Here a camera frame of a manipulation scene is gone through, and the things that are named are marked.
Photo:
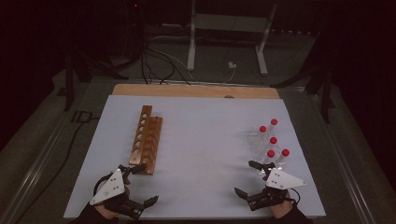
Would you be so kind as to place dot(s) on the red-capped clear test tube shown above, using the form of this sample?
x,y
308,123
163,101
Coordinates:
x,y
274,121
263,128
273,140
271,153
285,152

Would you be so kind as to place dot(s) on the wooden test tube rack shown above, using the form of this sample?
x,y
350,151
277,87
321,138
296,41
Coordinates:
x,y
149,140

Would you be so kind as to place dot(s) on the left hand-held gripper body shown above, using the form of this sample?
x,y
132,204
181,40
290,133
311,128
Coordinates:
x,y
109,188

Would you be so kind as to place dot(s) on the white table mat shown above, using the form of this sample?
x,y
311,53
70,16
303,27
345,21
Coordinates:
x,y
202,155

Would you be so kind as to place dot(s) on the aluminium rail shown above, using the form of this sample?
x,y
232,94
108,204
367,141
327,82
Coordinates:
x,y
218,83
342,161
31,174

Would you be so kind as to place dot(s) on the white plug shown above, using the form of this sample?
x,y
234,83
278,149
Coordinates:
x,y
232,65

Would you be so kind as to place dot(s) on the grey metal stand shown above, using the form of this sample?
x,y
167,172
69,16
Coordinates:
x,y
230,22

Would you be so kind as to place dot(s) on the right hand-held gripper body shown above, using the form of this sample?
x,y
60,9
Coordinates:
x,y
281,180

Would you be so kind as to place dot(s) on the person's right hand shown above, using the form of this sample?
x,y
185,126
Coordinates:
x,y
281,211

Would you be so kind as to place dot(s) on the person's left hand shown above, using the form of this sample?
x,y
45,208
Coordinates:
x,y
107,212

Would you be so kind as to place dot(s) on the black stand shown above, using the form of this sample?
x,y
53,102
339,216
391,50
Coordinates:
x,y
69,90
326,99

